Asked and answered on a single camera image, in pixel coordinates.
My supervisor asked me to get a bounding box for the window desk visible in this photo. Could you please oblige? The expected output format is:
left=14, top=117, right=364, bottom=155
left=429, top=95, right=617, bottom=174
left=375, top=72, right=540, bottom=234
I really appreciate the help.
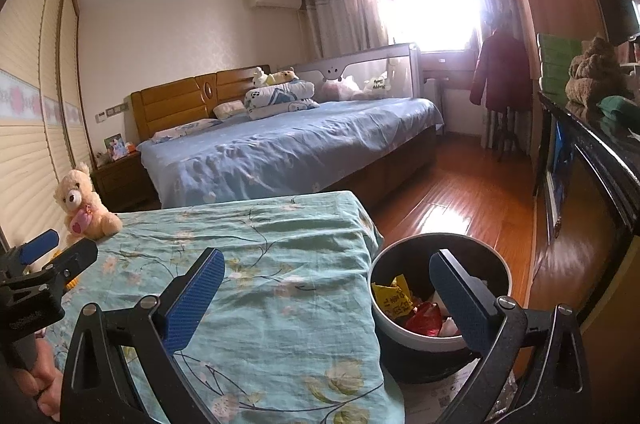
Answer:
left=421, top=49, right=481, bottom=88

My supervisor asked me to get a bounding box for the wooden headboard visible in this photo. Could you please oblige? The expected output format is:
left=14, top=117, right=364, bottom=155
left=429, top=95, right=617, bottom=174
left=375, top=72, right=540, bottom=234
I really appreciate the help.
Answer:
left=131, top=64, right=272, bottom=142

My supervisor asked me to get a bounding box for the dark red coat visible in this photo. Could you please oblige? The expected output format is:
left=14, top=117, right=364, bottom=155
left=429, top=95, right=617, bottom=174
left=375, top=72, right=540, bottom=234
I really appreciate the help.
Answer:
left=470, top=27, right=531, bottom=112

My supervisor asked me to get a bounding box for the bed with blue sheet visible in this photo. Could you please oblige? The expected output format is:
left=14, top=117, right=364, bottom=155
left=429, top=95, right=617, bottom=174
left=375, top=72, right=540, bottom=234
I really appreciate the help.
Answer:
left=137, top=97, right=445, bottom=210

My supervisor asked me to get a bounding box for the wooden nightstand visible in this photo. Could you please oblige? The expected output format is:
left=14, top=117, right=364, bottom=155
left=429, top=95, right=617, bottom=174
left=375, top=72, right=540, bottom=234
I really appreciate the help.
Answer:
left=90, top=151, right=161, bottom=212

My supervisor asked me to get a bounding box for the black tv cabinet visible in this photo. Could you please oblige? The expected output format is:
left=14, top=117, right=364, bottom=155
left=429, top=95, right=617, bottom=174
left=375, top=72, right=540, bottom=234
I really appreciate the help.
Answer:
left=532, top=92, right=640, bottom=405

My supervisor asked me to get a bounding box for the window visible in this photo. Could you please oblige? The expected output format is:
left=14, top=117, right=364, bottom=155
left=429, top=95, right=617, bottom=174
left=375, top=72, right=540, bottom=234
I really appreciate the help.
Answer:
left=377, top=0, right=486, bottom=52

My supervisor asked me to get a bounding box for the green cloth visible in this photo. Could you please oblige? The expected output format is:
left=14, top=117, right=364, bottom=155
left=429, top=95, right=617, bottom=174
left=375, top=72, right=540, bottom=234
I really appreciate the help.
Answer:
left=597, top=96, right=640, bottom=130

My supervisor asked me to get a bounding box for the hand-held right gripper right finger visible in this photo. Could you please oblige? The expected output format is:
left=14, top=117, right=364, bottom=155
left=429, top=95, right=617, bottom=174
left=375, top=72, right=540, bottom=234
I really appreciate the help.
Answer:
left=429, top=249, right=598, bottom=424

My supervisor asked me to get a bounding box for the coat rack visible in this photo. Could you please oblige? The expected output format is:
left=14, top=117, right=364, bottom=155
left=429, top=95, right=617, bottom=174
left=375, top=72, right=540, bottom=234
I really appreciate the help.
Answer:
left=482, top=12, right=521, bottom=162

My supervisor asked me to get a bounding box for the small yellow foam net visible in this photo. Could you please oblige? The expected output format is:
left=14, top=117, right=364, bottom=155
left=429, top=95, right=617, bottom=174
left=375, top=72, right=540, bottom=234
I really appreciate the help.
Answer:
left=54, top=247, right=82, bottom=290

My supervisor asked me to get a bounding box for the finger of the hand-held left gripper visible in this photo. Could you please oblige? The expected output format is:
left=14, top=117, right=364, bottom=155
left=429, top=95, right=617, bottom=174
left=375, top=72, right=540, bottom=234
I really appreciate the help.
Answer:
left=12, top=228, right=60, bottom=265
left=30, top=238, right=98, bottom=290

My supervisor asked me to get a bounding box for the yellow plush toy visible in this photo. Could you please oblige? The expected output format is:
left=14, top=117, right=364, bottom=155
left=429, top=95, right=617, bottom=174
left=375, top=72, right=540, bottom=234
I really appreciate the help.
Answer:
left=267, top=69, right=300, bottom=86

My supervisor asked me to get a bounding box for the pink bag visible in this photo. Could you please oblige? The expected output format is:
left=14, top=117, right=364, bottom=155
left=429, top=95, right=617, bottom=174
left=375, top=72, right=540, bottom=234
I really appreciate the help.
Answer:
left=320, top=77, right=363, bottom=101

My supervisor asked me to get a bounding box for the grey bed rail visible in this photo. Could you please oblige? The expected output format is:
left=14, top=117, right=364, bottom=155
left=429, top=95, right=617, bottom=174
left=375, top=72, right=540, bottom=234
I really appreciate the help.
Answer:
left=290, top=43, right=421, bottom=100

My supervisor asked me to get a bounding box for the brown plush toy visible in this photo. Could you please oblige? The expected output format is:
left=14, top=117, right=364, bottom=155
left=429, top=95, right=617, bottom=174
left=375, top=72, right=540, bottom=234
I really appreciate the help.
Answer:
left=565, top=36, right=632, bottom=107

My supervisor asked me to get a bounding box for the person's left hand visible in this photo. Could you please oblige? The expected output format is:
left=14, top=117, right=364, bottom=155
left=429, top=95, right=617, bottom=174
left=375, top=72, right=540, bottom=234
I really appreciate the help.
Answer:
left=22, top=339, right=62, bottom=422

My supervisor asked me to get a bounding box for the black and white trash bin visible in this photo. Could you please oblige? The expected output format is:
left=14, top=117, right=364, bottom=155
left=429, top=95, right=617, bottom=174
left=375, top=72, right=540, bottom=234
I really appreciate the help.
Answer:
left=370, top=233, right=512, bottom=385

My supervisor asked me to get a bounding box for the photo frame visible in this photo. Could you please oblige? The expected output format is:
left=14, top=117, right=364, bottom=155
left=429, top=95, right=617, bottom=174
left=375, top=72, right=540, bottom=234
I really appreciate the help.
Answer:
left=103, top=133, right=125, bottom=161

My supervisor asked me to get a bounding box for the white plush with black print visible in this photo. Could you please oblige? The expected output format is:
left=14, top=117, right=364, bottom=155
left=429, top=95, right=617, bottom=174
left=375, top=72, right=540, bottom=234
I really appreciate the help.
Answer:
left=362, top=74, right=393, bottom=94

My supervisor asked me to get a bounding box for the cream louvred wardrobe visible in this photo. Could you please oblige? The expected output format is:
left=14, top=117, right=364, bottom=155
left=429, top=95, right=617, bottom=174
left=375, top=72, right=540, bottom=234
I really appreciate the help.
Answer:
left=0, top=0, right=96, bottom=255

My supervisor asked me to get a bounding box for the flat blue pillow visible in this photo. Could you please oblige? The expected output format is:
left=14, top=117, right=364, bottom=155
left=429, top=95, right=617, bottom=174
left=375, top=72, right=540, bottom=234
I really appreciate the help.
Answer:
left=150, top=118, right=223, bottom=144

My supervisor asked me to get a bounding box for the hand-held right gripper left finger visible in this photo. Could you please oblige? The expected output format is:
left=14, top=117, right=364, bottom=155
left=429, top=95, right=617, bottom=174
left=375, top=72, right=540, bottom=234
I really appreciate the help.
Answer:
left=60, top=248, right=226, bottom=424

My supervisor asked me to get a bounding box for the green floral tablecloth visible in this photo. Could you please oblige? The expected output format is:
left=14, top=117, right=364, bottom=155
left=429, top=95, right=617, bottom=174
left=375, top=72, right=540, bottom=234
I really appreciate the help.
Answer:
left=42, top=190, right=406, bottom=424

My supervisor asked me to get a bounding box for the small printed pillow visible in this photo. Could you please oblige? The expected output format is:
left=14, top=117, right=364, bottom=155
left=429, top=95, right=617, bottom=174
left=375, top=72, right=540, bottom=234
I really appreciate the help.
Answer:
left=212, top=99, right=247, bottom=121

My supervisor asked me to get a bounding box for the folded printed duvet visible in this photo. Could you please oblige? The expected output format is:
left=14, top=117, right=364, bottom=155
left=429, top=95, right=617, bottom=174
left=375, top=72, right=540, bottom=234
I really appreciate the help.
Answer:
left=244, top=79, right=321, bottom=121

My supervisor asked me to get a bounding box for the stack of green boxes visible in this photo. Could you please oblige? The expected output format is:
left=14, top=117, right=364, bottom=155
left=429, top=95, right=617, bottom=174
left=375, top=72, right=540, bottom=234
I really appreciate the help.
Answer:
left=537, top=33, right=583, bottom=94

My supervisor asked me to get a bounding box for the cream teddy bear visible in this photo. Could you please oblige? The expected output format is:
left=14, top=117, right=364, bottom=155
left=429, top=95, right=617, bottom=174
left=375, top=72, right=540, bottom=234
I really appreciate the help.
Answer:
left=54, top=163, right=123, bottom=241

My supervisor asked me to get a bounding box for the yellow snack wrapper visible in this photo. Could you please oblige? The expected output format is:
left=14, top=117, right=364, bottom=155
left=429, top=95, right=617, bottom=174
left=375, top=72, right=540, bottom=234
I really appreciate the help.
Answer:
left=372, top=275, right=416, bottom=320

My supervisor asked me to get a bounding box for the blue picture board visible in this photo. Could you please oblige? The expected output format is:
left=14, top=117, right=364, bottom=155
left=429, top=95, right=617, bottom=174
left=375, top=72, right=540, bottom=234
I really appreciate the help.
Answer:
left=545, top=121, right=571, bottom=225

